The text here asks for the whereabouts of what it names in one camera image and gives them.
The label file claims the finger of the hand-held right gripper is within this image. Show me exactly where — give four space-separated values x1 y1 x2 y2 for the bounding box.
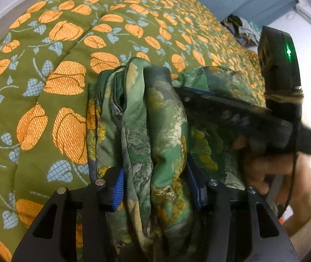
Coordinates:
175 87 271 133

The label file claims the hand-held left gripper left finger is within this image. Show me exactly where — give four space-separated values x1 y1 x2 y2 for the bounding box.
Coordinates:
11 166 126 262

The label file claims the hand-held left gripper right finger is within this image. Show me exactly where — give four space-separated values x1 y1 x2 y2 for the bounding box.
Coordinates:
185 161 299 262

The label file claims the green landscape print garment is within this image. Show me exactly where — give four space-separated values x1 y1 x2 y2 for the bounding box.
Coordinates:
86 57 271 262

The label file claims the person's right forearm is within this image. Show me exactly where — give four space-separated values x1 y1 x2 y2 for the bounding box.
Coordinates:
281 154 311 238

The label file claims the pile of clothes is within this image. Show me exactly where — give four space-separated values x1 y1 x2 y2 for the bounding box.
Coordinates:
221 15 262 45

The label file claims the person's right hand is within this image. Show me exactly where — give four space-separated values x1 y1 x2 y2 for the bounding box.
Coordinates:
233 135 299 197

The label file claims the blue curtain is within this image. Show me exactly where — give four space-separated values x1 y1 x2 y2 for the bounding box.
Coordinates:
169 0 299 28

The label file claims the green orange floral bedspread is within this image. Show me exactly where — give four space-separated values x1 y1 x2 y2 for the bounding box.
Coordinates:
0 0 265 262

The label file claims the black cable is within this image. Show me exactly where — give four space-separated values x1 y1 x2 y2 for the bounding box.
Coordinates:
277 87 304 216

